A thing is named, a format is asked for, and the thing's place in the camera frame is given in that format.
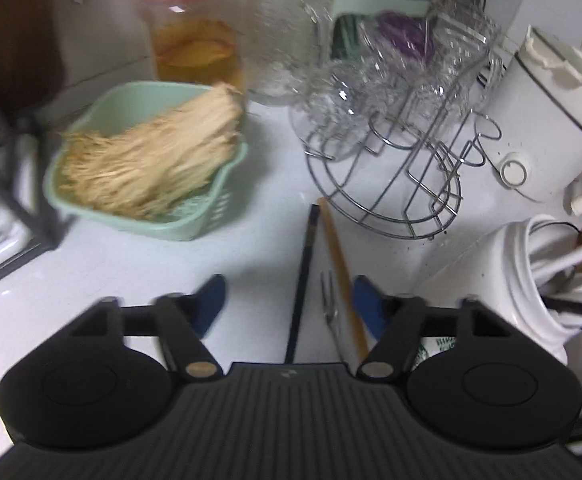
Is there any tall textured glass mug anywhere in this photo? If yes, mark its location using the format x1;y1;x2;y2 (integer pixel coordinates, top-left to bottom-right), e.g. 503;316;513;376
428;0;504;91

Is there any pale stringy food bundle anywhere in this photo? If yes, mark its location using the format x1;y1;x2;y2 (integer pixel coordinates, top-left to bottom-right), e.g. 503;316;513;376
58;82;246;220

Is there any white ceramic jar with handle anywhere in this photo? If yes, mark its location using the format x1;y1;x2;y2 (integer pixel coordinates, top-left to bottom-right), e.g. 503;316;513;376
423;214;582;366

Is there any chrome wire cup rack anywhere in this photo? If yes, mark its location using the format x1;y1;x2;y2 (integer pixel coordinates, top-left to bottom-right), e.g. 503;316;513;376
303;10;504;241

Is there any white electric cooking pot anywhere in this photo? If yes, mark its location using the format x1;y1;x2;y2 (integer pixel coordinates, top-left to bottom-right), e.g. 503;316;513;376
486;25;582;216

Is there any clear glass stirrer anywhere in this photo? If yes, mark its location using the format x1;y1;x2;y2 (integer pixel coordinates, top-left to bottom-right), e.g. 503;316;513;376
319;270;344;361

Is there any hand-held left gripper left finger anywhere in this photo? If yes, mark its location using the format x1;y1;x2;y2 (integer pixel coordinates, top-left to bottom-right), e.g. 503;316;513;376
64;275;229;382

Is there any purple-lid glass cup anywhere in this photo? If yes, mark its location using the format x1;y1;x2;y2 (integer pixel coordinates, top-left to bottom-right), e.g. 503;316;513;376
373;10;432;61

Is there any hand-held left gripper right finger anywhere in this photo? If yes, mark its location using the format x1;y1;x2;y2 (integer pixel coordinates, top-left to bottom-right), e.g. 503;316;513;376
353;276;516;382

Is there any green plastic basket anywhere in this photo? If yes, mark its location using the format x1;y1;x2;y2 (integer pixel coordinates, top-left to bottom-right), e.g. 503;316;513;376
44;81;249;242

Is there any brown wooden chopstick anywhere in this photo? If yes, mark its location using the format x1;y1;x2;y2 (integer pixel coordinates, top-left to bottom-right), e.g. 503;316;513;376
317;197;370;362

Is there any wooden cutting board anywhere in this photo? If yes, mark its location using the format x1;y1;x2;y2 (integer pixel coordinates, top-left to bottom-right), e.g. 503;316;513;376
0;0;72;121

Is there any black dish rack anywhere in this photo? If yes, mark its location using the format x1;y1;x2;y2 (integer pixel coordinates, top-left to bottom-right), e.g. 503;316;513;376
0;65;74;253

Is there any textured glass jar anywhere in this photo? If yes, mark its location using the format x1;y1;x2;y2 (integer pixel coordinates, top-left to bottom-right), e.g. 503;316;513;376
243;0;339;106

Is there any long white chopstick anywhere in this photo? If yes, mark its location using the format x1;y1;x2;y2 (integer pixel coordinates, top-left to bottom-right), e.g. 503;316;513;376
533;234;582;281

